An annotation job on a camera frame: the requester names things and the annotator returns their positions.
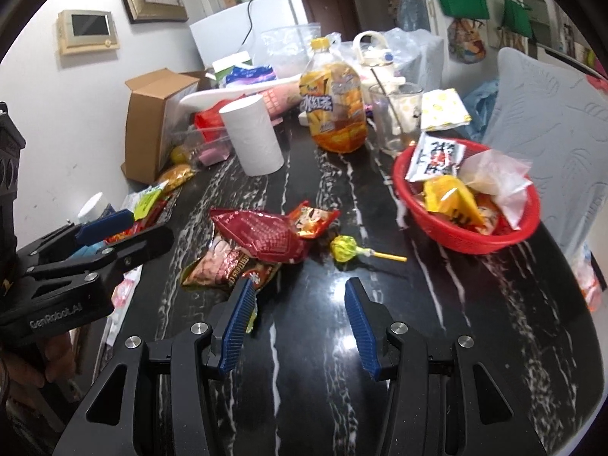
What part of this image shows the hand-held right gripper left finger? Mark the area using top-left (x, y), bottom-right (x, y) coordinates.
top-left (66, 278), bottom-right (257, 456)

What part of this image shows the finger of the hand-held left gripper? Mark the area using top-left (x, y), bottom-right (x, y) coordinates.
top-left (26, 225), bottom-right (174, 290)
top-left (16, 209), bottom-right (135, 267)

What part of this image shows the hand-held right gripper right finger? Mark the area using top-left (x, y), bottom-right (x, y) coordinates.
top-left (344, 277), bottom-right (547, 456)

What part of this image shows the pink and brown snack packet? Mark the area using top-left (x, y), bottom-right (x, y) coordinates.
top-left (180, 235), bottom-right (282, 290)

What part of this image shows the yellow-green lollipop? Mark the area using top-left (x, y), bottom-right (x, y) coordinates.
top-left (330, 235), bottom-right (408, 263)

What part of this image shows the dark red snack packet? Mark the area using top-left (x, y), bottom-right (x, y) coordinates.
top-left (209, 208), bottom-right (309, 264)

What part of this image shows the small orange-red snack packet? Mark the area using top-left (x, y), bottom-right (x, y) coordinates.
top-left (286, 201), bottom-right (342, 239)

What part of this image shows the red plastic basket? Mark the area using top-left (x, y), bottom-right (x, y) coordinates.
top-left (392, 139), bottom-right (542, 254)

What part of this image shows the yellow snack packet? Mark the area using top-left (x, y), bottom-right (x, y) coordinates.
top-left (423, 175), bottom-right (488, 233)

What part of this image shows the white and black snack packet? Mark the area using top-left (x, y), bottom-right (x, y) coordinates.
top-left (405, 133), bottom-right (467, 184)

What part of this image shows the clear zip bag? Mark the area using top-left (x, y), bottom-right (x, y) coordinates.
top-left (458, 149), bottom-right (534, 231)

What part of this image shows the person's left hand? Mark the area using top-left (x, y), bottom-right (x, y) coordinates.
top-left (0, 333), bottom-right (77, 407)

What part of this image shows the green label snack packet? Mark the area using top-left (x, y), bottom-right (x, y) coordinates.
top-left (133, 185), bottom-right (165, 219)

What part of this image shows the white and pink snack packet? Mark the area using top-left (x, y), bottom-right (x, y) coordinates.
top-left (111, 266), bottom-right (143, 343)

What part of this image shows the golden yellow snack bag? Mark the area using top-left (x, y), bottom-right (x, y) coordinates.
top-left (157, 164), bottom-right (196, 193)

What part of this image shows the brown cardboard box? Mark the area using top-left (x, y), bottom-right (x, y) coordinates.
top-left (121, 69), bottom-right (212, 185)

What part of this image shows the small pink block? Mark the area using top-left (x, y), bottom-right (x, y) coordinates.
top-left (198, 149), bottom-right (231, 167)

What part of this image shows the clear plastic container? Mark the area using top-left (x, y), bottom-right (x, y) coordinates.
top-left (168, 123), bottom-right (236, 167)

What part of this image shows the bright red snack packet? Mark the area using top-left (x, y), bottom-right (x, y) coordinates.
top-left (194, 100), bottom-right (233, 143)

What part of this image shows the white toilet paper roll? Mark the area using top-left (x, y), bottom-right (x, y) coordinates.
top-left (219, 95), bottom-right (285, 176)

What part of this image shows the white tray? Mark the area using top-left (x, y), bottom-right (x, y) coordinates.
top-left (178, 78), bottom-right (302, 115)

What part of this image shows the pink plastic basket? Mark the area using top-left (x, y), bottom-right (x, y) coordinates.
top-left (263, 88), bottom-right (302, 117)

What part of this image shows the green and white carton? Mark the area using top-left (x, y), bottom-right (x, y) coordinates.
top-left (211, 51), bottom-right (255, 89)

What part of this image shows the blue and white tissue pack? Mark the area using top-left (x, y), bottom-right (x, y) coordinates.
top-left (224, 64), bottom-right (277, 89)

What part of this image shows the clear drinking glass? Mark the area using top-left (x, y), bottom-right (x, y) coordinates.
top-left (369, 82), bottom-right (424, 155)

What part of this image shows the iced tea bottle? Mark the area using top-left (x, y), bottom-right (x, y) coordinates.
top-left (299, 37), bottom-right (369, 154)

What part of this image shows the white and orange plastic bag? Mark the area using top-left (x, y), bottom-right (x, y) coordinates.
top-left (570, 242), bottom-right (604, 314)

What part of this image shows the white fridge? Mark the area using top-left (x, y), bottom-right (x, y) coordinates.
top-left (189, 0), bottom-right (324, 70)

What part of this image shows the yellow and white napkin packet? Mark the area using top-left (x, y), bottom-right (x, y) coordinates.
top-left (420, 88), bottom-right (472, 132)

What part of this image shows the thin metal stirrer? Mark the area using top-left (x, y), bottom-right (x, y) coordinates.
top-left (370, 69), bottom-right (398, 130)

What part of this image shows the blue plastic bag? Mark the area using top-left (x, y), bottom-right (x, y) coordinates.
top-left (463, 78), bottom-right (499, 141)

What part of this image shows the white jug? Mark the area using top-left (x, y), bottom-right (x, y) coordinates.
top-left (352, 31), bottom-right (407, 93)

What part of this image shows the chair with grey leaf cover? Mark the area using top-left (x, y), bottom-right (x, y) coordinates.
top-left (482, 47), bottom-right (608, 267)

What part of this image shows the plastic-covered chair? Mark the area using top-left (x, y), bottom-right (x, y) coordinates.
top-left (380, 28), bottom-right (445, 93)

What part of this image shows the printed hanging bag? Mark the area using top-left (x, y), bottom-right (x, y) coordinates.
top-left (446, 16), bottom-right (488, 65)

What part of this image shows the dark brown door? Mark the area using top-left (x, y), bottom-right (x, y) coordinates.
top-left (291, 0), bottom-right (362, 34)

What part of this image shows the small green tote bag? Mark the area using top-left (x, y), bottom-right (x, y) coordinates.
top-left (501, 0), bottom-right (535, 39)

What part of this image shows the wall intercom panel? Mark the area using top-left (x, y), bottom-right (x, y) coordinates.
top-left (57, 8), bottom-right (120, 55)

